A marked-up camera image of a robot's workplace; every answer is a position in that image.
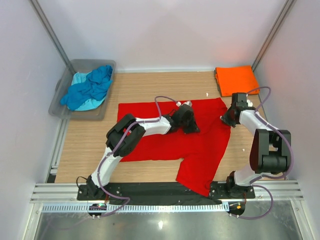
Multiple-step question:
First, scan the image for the red t shirt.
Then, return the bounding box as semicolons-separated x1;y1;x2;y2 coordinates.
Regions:
122;98;231;197

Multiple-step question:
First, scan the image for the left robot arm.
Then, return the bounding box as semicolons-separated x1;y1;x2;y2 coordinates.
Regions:
86;101;200;200

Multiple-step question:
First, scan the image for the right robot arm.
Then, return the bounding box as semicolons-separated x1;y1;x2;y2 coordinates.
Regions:
220;92;292;198

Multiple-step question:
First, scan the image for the folded orange t shirt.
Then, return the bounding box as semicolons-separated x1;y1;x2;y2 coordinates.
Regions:
215;65;259;97

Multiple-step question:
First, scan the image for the light blue t shirt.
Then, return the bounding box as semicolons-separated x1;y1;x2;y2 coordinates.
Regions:
65;72;111;112

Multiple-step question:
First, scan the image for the grey plastic bin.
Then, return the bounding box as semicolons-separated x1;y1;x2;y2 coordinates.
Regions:
48;59;116;121

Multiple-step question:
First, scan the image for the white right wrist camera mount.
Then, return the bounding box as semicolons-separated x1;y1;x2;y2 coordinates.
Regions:
246;99;253;108

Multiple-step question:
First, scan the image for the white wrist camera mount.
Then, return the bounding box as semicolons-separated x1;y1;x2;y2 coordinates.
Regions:
176;100;192;107
246;99;253;108

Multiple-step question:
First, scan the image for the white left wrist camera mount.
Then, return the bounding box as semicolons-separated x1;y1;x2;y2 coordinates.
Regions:
176;100;192;107

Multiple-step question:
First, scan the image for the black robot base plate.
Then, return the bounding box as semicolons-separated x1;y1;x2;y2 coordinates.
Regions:
76;181;256;201

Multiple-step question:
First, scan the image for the white slotted cable duct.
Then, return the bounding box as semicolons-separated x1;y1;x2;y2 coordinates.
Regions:
41;202;229;214

